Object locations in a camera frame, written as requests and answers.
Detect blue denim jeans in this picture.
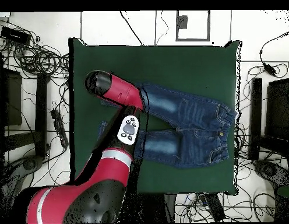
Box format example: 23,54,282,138
97,81,238,169

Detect dark green table cloth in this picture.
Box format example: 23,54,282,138
67,38,242,196

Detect black power strip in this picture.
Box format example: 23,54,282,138
50,108,69,148

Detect black rectangular box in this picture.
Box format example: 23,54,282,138
203,193,227,222

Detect grey curved stand base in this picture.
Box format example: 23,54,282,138
0,155,45,194
252,159,289,187

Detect black power adapter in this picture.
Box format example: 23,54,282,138
263,62,279,76

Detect green round bin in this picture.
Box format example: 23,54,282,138
274,185,289,222

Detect black electronics box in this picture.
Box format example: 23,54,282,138
0,26,32,46

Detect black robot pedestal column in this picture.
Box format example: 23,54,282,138
125,192,177,223

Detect thick black cable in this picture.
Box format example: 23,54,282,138
119,10,145,46

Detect tangled black cables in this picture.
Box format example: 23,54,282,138
0,18,71,80
234,65,289,222

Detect thin black cable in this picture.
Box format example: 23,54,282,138
154,10,170,46

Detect black metal frame stand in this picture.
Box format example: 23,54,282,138
0,52,51,162
248,59,289,164

